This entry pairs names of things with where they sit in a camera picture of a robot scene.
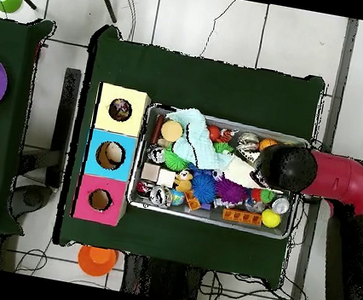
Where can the dark green side tablecloth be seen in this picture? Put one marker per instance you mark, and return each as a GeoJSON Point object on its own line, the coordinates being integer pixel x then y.
{"type": "Point", "coordinates": [17, 41]}

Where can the black upright panel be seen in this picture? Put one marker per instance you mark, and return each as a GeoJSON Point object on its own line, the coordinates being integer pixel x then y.
{"type": "Point", "coordinates": [65, 119]}

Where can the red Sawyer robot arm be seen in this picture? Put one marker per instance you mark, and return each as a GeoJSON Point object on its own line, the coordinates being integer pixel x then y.
{"type": "Point", "coordinates": [346, 179]}

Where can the orange plastic grid block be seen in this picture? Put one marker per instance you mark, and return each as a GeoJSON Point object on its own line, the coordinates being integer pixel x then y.
{"type": "Point", "coordinates": [242, 217]}

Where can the red orange ball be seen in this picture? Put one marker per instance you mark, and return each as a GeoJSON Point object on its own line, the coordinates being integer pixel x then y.
{"type": "Point", "coordinates": [213, 133]}

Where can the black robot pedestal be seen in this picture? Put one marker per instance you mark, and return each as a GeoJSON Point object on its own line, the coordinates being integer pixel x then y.
{"type": "Point", "coordinates": [159, 277]}

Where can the yellow ball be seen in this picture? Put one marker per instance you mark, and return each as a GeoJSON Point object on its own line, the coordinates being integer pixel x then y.
{"type": "Point", "coordinates": [270, 218]}

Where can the wooden box with three holes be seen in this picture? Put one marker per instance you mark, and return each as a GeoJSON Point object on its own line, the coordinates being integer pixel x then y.
{"type": "Point", "coordinates": [127, 164]}

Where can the round silver can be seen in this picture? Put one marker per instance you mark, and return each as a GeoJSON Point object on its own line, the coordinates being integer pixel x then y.
{"type": "Point", "coordinates": [280, 205]}

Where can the light blue waffle cloth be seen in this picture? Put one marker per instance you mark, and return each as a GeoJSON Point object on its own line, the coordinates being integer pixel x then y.
{"type": "Point", "coordinates": [199, 146]}

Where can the silver mesh bin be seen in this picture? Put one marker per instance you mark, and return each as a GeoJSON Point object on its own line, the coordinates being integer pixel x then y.
{"type": "Point", "coordinates": [157, 208]}

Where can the cream waffle cloth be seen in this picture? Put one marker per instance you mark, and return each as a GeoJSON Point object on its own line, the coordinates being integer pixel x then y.
{"type": "Point", "coordinates": [241, 172]}

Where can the orange toy basketball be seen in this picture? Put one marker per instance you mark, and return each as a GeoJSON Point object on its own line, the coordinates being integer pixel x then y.
{"type": "Point", "coordinates": [267, 143]}

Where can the green spiky ball with eye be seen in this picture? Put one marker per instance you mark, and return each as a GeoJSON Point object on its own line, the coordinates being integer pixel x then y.
{"type": "Point", "coordinates": [174, 162]}

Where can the colourful fabric knot toy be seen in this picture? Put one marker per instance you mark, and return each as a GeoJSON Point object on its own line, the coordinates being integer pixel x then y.
{"type": "Point", "coordinates": [120, 109]}

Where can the purple spiky ball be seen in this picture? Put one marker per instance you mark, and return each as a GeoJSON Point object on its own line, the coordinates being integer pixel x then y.
{"type": "Point", "coordinates": [229, 191]}

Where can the orange cup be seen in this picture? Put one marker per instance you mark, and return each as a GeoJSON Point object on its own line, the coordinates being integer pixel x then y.
{"type": "Point", "coordinates": [96, 261]}

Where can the brown plush toy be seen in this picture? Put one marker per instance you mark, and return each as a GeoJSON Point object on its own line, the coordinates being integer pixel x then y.
{"type": "Point", "coordinates": [183, 181]}

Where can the blue spiky ball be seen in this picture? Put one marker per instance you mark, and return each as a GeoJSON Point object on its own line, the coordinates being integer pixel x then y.
{"type": "Point", "coordinates": [203, 188]}

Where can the orange sponge disc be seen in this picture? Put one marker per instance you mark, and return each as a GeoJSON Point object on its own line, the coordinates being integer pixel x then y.
{"type": "Point", "coordinates": [172, 130]}

